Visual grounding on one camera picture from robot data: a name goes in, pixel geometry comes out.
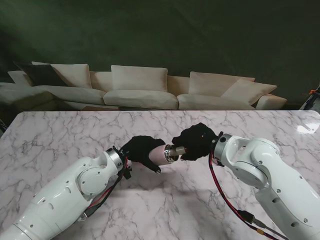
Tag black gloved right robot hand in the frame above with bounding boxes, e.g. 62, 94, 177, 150
171, 122, 218, 162

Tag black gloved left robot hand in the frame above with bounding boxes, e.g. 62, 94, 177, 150
121, 135, 167, 174

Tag pink thermos bottle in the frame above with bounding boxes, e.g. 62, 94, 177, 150
147, 144, 180, 167

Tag cream fabric sofa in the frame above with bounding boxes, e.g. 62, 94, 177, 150
0, 61, 288, 112

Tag wide cream back cushion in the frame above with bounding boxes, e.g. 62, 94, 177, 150
110, 65, 169, 92

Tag tilted cream throw cushion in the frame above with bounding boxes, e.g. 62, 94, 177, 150
221, 78, 278, 106

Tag white device with orange part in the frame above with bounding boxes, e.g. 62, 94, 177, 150
298, 84, 320, 111

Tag dark brown cushion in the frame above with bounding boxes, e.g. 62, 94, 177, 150
13, 61, 69, 87

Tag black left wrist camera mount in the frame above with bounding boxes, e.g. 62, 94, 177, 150
122, 164, 133, 180

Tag red black right arm cable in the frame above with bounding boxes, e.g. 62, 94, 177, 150
208, 152, 289, 240

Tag red black arm cable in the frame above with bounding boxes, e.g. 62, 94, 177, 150
208, 152, 289, 240
79, 159, 130, 221

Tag red black left arm cable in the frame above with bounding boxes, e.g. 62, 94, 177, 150
79, 159, 130, 221

